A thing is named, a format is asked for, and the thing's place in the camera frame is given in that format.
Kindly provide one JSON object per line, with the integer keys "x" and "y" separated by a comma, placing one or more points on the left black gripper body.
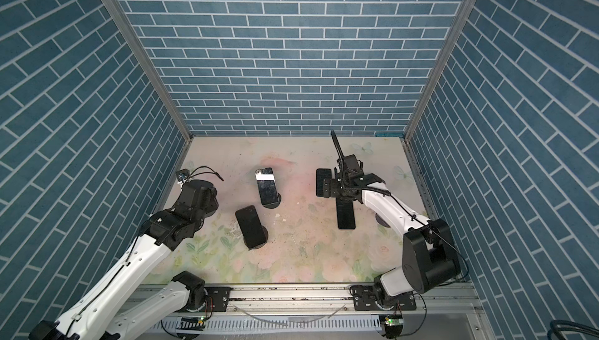
{"x": 212, "y": 206}

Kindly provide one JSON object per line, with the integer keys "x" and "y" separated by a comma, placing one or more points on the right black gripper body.
{"x": 338, "y": 188}

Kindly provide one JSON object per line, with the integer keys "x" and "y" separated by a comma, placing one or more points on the black phone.
{"x": 265, "y": 183}
{"x": 323, "y": 178}
{"x": 248, "y": 220}

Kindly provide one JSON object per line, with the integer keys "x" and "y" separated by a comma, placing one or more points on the purple-edged phone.
{"x": 345, "y": 214}

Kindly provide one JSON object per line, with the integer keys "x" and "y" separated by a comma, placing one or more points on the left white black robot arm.
{"x": 98, "y": 314}

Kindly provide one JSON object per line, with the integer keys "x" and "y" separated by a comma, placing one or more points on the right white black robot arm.
{"x": 429, "y": 256}

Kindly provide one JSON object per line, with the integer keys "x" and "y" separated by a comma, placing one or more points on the grey back-left phone stand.
{"x": 272, "y": 202}

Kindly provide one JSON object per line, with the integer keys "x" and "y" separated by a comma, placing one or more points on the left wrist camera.
{"x": 182, "y": 175}

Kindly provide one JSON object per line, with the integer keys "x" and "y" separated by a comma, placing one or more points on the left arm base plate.
{"x": 213, "y": 299}

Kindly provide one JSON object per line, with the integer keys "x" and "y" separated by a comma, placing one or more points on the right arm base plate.
{"x": 372, "y": 297}

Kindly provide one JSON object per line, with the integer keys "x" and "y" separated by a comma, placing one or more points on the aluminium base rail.
{"x": 290, "y": 299}

